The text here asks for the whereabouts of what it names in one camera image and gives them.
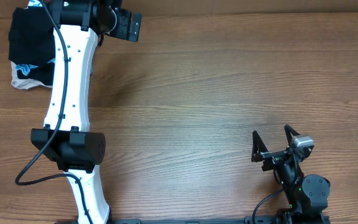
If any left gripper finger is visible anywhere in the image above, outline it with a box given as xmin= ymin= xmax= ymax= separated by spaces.
xmin=131 ymin=12 xmax=142 ymax=29
xmin=128 ymin=26 xmax=140 ymax=42

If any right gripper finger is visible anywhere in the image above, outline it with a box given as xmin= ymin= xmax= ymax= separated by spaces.
xmin=284 ymin=124 xmax=300 ymax=145
xmin=251 ymin=131 xmax=269 ymax=162

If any black t-shirt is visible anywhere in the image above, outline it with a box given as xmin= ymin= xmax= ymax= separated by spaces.
xmin=8 ymin=7 xmax=55 ymax=67

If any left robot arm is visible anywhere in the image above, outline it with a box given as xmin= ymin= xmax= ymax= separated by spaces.
xmin=30 ymin=1 xmax=142 ymax=223

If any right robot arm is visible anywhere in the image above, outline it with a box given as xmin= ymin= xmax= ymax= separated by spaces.
xmin=244 ymin=124 xmax=331 ymax=224

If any black garment in pile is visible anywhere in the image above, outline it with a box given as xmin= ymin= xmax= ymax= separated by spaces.
xmin=16 ymin=63 xmax=55 ymax=85

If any beige garment in pile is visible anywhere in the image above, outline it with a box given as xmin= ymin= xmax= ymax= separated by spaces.
xmin=11 ymin=62 xmax=52 ymax=90

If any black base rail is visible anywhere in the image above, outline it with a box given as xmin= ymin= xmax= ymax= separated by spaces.
xmin=55 ymin=216 xmax=331 ymax=224

